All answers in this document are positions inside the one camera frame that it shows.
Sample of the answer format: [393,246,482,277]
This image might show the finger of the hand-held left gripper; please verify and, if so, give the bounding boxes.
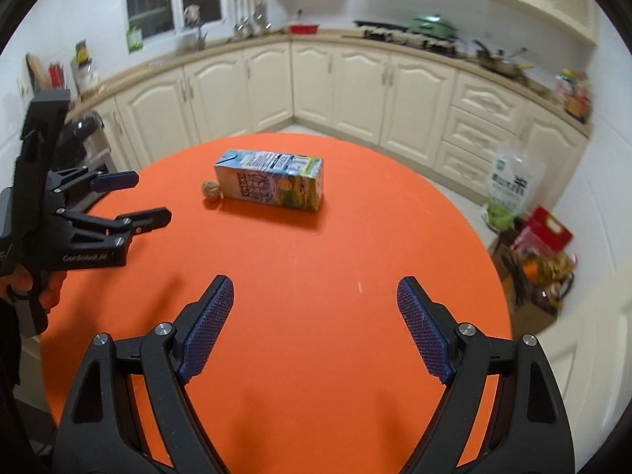
[47,168,140,199]
[56,206,173,239]

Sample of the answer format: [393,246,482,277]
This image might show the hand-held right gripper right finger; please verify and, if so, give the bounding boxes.
[397,276,576,474]

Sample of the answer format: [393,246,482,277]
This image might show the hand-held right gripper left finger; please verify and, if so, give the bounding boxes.
[52,275,235,474]

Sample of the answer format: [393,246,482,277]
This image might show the person's left hand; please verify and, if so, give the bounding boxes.
[0,264,68,312]

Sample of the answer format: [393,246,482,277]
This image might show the stainless steel appliance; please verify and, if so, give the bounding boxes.
[64,113,118,193]

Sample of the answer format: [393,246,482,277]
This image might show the orange round table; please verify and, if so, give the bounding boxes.
[39,132,514,461]

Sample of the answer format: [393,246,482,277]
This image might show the blue milk carton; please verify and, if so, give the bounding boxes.
[214,149,325,213]

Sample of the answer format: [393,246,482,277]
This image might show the wooden cutting board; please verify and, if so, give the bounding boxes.
[24,53,46,96]

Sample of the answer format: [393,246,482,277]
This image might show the red gift bag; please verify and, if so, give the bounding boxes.
[511,205,574,258]

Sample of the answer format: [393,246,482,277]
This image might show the white rice bag green print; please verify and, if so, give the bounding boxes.
[486,152,547,231]

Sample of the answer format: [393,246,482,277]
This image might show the white panelled door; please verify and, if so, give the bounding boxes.
[518,237,629,460]

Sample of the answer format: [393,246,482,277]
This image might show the metal utensil rack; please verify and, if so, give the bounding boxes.
[231,0,273,39]

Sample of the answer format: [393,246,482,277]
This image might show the cream kitchen base cabinets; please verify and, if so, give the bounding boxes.
[69,30,593,218]

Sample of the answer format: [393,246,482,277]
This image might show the metal frying pan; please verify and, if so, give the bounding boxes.
[471,39,535,81]

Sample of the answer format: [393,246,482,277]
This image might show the colourful food packages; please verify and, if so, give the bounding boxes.
[554,68,593,123]

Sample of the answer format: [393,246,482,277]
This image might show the black gas stove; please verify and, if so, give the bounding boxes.
[353,20,457,55]

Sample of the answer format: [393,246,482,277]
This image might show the green electric pot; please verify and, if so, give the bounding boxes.
[407,14,461,41]

